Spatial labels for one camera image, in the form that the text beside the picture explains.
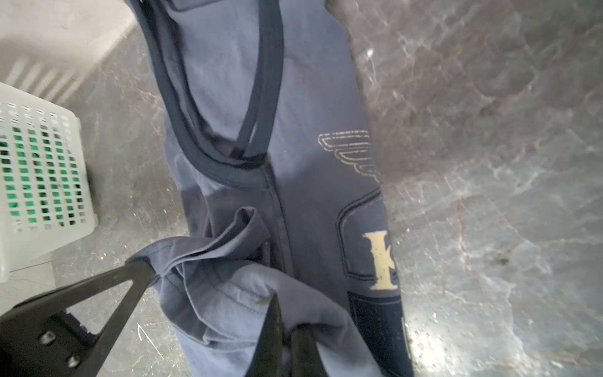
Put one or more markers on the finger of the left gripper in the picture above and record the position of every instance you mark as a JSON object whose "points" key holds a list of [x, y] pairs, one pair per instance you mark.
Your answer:
{"points": [[71, 330]]}

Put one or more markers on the green tank top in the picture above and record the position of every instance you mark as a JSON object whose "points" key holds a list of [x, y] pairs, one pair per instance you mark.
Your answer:
{"points": [[42, 182]]}

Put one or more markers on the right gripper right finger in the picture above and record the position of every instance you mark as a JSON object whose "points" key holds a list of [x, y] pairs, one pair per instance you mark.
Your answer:
{"points": [[305, 358]]}

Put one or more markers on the white plastic laundry basket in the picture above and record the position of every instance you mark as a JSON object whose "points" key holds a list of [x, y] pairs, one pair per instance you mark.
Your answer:
{"points": [[20, 248]]}

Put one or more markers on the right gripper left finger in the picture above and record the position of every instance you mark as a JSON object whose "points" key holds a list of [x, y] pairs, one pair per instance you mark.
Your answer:
{"points": [[268, 356]]}

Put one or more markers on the blue-grey tank top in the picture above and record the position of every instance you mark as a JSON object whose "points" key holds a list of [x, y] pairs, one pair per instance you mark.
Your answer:
{"points": [[267, 143]]}

